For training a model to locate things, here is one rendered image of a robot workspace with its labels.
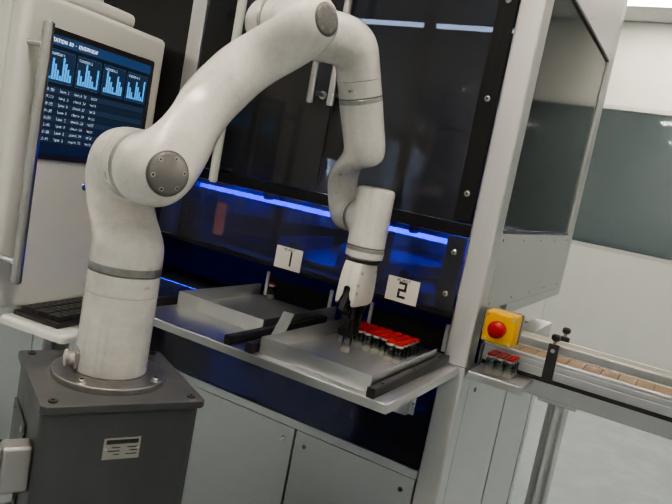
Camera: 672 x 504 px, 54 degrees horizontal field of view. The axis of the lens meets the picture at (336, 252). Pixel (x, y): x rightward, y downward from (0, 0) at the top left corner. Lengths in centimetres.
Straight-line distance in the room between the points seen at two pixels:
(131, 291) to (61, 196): 73
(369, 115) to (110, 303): 62
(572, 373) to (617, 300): 451
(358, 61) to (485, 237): 50
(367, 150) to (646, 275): 490
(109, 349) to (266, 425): 83
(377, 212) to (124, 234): 55
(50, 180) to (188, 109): 73
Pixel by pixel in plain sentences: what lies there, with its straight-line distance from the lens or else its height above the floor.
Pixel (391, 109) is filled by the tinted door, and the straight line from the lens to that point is 167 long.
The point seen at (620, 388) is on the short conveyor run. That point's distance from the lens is 163.
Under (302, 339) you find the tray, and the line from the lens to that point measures 151.
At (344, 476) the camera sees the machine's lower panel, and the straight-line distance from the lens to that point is 179.
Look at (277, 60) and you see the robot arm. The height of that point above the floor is 144.
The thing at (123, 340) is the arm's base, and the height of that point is 94.
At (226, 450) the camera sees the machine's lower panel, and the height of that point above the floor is 43.
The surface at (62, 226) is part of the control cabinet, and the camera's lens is 184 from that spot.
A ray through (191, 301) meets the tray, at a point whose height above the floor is 90.
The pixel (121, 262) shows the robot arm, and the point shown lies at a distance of 111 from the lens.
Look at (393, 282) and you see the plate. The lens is 163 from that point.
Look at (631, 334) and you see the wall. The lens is 616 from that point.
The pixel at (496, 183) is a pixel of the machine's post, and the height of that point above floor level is 131.
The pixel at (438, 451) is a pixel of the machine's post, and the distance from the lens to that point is 166.
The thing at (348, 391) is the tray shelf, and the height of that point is 88.
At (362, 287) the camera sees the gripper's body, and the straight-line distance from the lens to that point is 144.
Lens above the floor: 128
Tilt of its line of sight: 7 degrees down
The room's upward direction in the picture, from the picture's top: 11 degrees clockwise
